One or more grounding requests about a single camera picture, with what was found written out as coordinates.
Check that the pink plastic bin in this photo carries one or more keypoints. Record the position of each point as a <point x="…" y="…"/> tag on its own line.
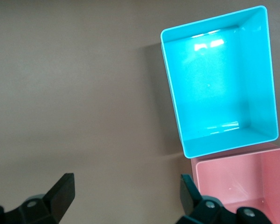
<point x="235" y="179"/>

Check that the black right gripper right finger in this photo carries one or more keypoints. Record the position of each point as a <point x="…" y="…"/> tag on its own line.
<point x="189" y="196"/>

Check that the brown table cover sheet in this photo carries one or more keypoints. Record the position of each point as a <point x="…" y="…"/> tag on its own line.
<point x="60" y="93"/>

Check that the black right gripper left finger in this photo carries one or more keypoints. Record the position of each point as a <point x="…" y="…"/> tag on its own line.
<point x="58" y="196"/>

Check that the blue plastic bin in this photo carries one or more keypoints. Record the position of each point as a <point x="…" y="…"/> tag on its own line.
<point x="212" y="93"/>

